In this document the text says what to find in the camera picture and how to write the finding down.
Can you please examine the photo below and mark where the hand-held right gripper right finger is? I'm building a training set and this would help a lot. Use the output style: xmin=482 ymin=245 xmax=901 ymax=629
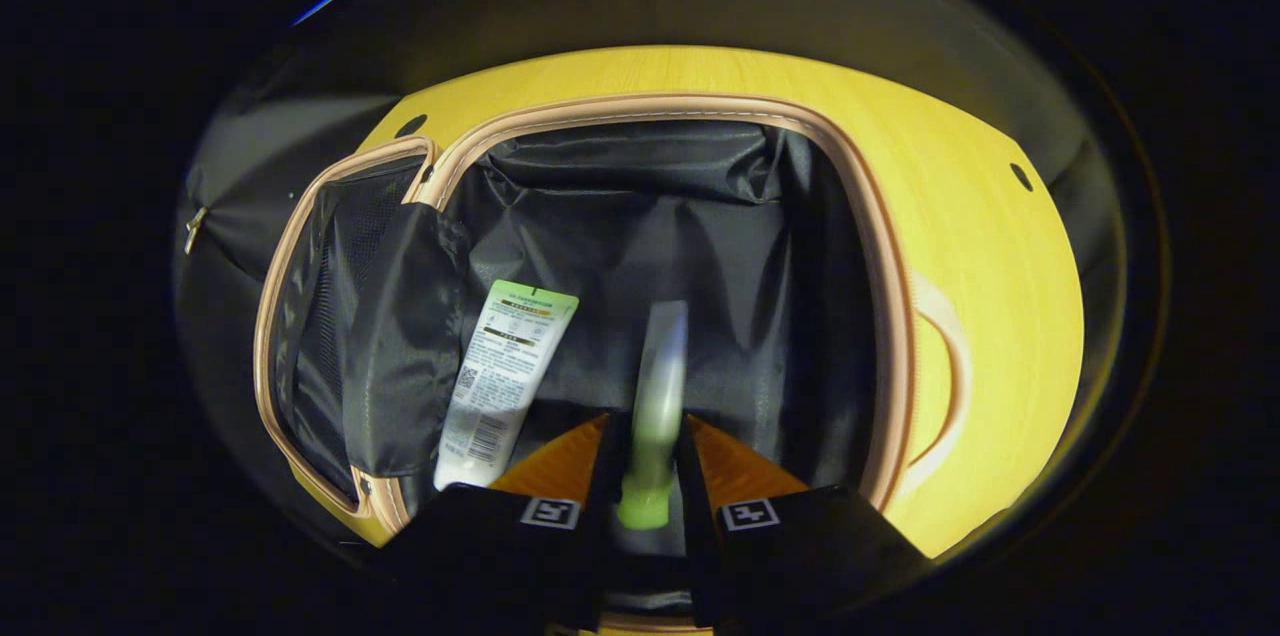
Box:
xmin=674 ymin=413 xmax=933 ymax=631

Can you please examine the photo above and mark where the large white cream tube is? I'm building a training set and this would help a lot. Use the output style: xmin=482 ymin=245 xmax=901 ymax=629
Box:
xmin=433 ymin=279 xmax=580 ymax=492

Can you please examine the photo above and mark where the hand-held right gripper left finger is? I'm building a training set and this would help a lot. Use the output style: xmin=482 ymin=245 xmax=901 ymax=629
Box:
xmin=378 ymin=412 xmax=633 ymax=632

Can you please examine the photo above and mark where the small green-capped cream tube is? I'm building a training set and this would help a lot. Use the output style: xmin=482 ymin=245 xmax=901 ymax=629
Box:
xmin=617 ymin=301 xmax=691 ymax=532

